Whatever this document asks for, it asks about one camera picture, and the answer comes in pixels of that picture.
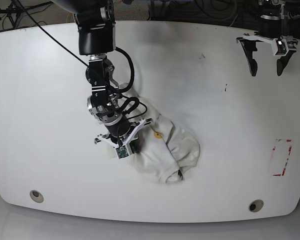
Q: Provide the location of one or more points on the red tape marking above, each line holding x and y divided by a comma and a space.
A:
279, 158

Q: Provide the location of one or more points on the table grommet hole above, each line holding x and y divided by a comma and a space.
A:
256, 206
36, 196

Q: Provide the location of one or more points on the black tripod stand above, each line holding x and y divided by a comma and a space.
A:
12, 15

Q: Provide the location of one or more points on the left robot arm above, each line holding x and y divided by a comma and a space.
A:
273, 30

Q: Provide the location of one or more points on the white T-shirt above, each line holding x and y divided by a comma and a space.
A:
165, 150

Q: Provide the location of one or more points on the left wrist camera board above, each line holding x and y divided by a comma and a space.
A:
281, 47

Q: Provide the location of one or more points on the left table grommet hole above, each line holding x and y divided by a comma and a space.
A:
36, 196

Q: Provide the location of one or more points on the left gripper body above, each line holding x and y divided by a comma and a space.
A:
291, 42

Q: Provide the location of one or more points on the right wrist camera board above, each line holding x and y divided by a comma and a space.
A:
122, 152

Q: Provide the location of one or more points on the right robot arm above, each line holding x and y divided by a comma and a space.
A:
95, 21

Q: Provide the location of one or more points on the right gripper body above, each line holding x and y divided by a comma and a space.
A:
123, 132

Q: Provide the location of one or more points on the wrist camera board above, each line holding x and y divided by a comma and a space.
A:
122, 152
281, 47

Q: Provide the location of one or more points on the right table grommet hole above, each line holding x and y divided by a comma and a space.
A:
256, 206

